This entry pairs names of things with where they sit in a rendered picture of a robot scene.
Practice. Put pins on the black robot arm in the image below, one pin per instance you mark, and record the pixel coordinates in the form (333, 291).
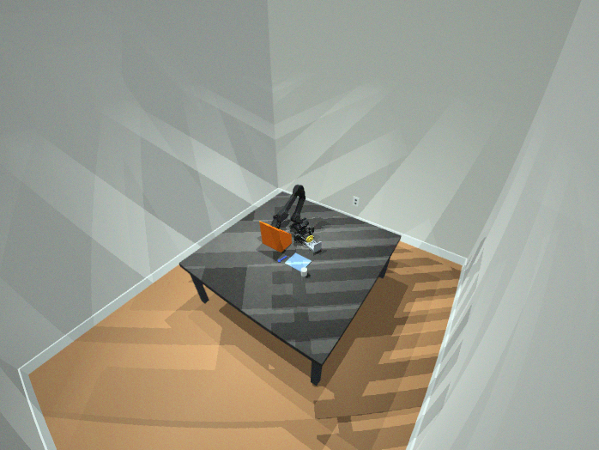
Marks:
(282, 215)

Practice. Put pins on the white dish rack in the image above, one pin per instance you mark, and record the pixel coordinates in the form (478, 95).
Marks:
(313, 246)

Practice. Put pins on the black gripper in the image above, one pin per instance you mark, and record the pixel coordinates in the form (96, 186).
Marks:
(299, 235)

